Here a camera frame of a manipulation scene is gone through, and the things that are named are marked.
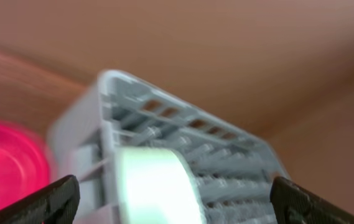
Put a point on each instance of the green bowl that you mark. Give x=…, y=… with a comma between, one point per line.
x=156, y=186

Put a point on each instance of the grey dishwasher rack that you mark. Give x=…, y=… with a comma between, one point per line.
x=232, y=168

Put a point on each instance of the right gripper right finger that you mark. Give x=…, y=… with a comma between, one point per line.
x=293, y=204

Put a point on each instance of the red serving tray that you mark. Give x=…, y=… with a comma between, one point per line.
x=26, y=163

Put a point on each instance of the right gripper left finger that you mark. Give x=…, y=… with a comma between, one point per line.
x=56, y=203

